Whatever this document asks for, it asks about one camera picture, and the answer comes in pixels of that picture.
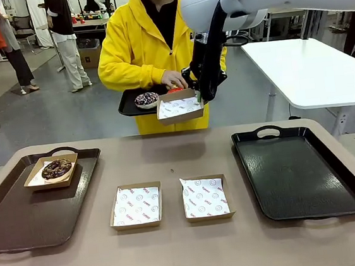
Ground chocolate donut nut crumbs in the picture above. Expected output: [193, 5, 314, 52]
[39, 157, 75, 184]

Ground brown cardboard shipping box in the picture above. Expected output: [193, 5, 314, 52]
[78, 42, 105, 70]

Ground white hanging sheet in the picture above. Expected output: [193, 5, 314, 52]
[25, 0, 54, 49]

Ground person's right forearm yellow sleeve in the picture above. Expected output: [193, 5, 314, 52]
[102, 60, 169, 94]

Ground desk with colourful items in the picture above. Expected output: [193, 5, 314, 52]
[71, 11, 114, 49]

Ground large white table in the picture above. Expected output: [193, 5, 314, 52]
[240, 31, 355, 132]

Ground kraft paper food box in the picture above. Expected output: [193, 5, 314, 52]
[179, 172, 238, 224]
[154, 85, 212, 128]
[20, 152, 81, 191]
[105, 181, 166, 233]

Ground black stand pole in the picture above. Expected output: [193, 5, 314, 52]
[298, 9, 320, 41]

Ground black textured serving tray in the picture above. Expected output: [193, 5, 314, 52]
[229, 116, 355, 229]

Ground chocolate donut coloured sprinkles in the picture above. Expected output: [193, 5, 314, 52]
[133, 91, 160, 111]

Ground small black serving tray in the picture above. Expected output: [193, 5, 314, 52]
[115, 80, 201, 119]

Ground person in yellow hoodie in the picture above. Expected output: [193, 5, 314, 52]
[90, 0, 236, 140]

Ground grey office chair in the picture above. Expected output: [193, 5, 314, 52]
[11, 13, 37, 42]

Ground person's right hand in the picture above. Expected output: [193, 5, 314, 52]
[160, 68, 189, 91]

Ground brown plastic serving tray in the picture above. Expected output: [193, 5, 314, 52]
[0, 142, 111, 256]

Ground black sleeved right arm cable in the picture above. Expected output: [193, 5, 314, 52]
[190, 0, 262, 103]

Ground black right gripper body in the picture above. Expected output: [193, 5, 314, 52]
[188, 39, 212, 75]

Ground person in beige trousers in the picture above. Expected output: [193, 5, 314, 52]
[43, 0, 93, 95]

